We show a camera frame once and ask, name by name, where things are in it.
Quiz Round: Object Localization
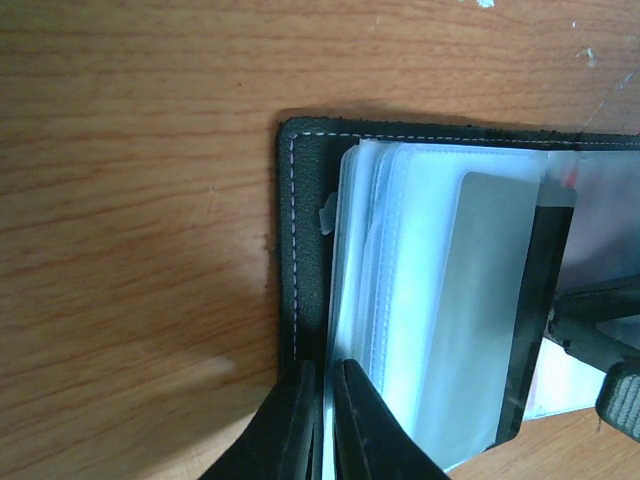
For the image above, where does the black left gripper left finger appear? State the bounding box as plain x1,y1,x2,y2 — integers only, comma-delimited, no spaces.
201,360,322,480

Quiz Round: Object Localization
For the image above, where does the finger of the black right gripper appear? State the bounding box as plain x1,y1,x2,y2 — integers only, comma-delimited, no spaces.
547,275,639,440

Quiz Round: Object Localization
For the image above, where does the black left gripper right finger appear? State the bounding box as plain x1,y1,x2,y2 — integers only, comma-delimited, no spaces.
333,359,445,479

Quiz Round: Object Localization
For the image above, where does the black credit card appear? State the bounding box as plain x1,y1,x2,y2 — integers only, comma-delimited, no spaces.
415,173,576,469

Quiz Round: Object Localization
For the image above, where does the black leather card holder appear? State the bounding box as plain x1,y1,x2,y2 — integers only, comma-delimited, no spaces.
276,117,639,479

